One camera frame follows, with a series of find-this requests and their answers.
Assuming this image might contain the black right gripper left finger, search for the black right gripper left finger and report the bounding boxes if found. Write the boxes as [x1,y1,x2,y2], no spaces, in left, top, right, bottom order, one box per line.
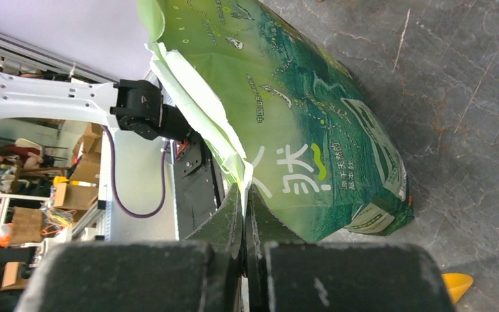
[16,186,243,311]

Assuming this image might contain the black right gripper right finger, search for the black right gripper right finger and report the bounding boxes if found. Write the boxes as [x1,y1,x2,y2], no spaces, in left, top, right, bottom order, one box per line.
[246,187,455,311]

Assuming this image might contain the yellow plastic scoop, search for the yellow plastic scoop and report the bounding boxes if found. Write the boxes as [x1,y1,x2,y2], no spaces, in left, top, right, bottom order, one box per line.
[442,273,474,304]

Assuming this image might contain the green litter bag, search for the green litter bag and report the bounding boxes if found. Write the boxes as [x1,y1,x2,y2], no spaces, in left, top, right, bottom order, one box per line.
[137,1,414,242]

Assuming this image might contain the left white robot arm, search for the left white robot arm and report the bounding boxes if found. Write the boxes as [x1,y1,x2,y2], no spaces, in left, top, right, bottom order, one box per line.
[0,71,191,141]

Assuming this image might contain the background cardboard boxes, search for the background cardboard boxes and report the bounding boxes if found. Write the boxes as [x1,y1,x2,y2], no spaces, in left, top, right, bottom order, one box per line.
[0,124,103,289]

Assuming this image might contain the background person in red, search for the background person in red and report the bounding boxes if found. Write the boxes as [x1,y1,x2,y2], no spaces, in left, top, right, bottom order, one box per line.
[0,144,44,169]

